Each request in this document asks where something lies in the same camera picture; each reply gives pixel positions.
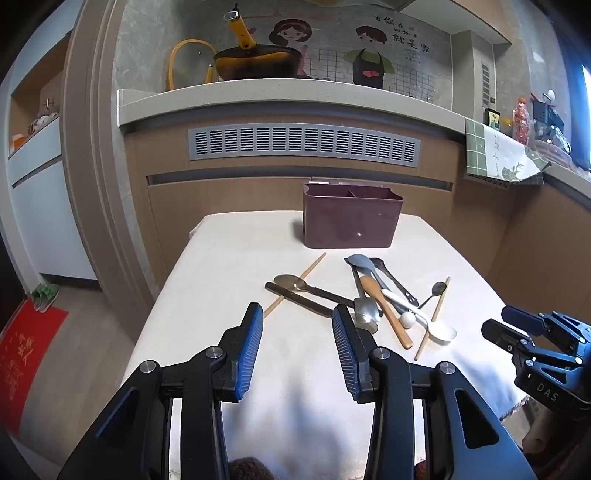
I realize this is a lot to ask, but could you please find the wooden kitchen cabinet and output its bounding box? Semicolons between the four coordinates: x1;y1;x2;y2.
124;117;591;324

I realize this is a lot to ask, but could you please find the cartoon wall poster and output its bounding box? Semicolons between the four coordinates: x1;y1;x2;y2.
265;9;451;93

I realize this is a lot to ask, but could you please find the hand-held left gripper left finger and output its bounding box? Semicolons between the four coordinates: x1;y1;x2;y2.
58;302;265;480

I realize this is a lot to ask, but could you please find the wooden spoon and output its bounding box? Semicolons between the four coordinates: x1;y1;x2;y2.
359;275;414;350

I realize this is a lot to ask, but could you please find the grey-blue spoon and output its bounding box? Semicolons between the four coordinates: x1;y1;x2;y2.
346;253;393;305

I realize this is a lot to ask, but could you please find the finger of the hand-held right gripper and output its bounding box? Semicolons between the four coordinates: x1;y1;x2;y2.
481;319;533;356
501;305;548;338

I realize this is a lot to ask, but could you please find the red door mat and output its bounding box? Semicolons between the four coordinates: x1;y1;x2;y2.
0;298;70;437

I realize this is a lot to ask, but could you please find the grey vent grille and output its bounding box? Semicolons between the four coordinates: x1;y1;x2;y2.
188;124;422;167

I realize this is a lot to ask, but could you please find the beige stone countertop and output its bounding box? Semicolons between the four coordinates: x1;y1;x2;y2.
117;76;467;134

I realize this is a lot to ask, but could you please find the wooden chopstick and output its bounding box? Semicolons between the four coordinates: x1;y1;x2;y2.
414;276;451;362
262;252;327;319

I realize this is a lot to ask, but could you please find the black utensil rack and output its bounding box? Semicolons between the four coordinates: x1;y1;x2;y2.
531;90;567;131

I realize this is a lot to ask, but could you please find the steel shovel-shaped spoon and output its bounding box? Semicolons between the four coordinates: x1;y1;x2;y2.
344;258;385;324

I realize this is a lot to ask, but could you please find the white cupboard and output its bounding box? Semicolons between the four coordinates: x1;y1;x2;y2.
7;41;99;282

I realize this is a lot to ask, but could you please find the dark wok with yellow handle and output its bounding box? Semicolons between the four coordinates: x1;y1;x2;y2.
213;4;302;81

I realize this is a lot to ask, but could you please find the long dark steel spoon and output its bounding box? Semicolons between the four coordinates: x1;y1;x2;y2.
370;257;420;309

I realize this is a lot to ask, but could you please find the glass lid with yellow rim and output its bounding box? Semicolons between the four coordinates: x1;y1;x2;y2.
167;40;218;90

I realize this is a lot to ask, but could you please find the white ceramic spoon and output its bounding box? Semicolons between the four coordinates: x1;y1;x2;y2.
381;288;458;345

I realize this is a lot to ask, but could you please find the green checked towel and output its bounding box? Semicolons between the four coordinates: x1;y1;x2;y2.
464;117;552;185

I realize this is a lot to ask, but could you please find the maroon plastic utensil holder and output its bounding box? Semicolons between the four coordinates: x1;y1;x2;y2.
302;182;404;250

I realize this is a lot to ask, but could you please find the small dark spoon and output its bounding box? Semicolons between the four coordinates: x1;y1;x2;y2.
417;282;448;311

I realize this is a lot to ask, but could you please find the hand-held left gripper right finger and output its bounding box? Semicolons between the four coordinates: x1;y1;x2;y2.
331;304;539;480

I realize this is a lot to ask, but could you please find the red chili jar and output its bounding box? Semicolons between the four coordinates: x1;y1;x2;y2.
514;98;532;144

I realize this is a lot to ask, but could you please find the black-handled spoon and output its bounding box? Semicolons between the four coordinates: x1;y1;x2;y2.
265;282;380;334

